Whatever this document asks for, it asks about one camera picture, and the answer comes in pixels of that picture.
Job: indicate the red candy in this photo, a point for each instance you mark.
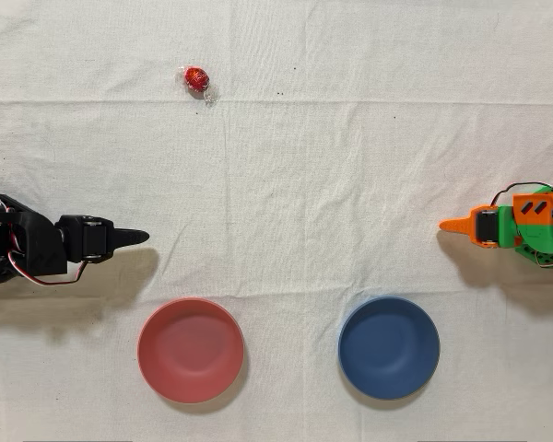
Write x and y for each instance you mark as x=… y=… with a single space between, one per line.
x=196 y=78

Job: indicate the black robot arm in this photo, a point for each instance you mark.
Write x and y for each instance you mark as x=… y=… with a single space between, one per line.
x=37 y=244

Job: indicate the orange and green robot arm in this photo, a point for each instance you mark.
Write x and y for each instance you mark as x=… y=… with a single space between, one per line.
x=534 y=230

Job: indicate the red bowl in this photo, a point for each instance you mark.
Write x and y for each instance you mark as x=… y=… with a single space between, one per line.
x=191 y=352

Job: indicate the blue bowl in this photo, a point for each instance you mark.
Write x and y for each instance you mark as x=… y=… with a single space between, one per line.
x=389 y=347

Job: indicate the white tablecloth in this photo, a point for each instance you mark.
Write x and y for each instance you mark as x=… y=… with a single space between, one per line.
x=276 y=161

